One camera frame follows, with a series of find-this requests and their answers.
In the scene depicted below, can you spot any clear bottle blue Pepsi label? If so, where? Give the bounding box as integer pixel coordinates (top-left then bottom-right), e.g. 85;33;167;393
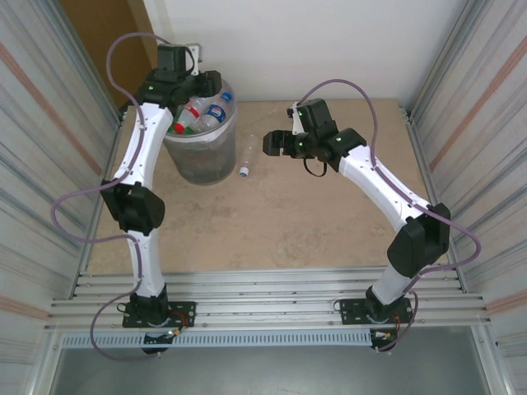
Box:
192;92;236;132

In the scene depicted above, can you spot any black cable loop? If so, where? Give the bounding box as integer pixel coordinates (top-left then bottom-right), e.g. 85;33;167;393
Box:
303;158;329;179

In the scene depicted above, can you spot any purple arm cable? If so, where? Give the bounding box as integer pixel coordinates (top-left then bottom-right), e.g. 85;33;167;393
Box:
296;77;483;354
49;33;194;362

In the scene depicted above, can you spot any clear plastic bin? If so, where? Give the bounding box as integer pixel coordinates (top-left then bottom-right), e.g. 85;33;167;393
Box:
162;77;239;185

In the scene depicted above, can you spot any clear slim bottle white cap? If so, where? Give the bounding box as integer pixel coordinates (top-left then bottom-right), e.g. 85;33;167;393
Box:
239;133;259;179

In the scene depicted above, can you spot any brown wooden door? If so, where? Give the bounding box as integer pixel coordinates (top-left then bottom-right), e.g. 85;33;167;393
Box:
59;0;139;111

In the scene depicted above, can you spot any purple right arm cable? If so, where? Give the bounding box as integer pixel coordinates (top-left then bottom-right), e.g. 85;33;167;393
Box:
296;77;483;354

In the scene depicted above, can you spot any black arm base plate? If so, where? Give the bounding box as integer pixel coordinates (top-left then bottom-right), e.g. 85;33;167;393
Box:
122;300;197;329
339;298;413;327

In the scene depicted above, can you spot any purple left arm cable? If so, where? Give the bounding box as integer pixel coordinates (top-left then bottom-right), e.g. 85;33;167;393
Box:
49;33;194;362

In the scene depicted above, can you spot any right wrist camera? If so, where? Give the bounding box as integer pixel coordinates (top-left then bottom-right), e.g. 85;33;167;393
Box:
287;105;305;135

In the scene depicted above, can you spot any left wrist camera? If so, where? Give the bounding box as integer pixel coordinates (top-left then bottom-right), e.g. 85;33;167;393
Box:
184;40;205;75

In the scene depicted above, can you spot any aluminium rail frame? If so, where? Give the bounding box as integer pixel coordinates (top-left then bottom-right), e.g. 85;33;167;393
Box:
44;266;494;331

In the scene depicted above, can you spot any white slotted cable duct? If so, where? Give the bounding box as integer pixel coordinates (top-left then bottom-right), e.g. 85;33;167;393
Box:
60;331;374;349

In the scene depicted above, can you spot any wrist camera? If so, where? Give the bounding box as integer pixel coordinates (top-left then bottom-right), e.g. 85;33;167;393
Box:
287;105;305;135
184;40;205;75

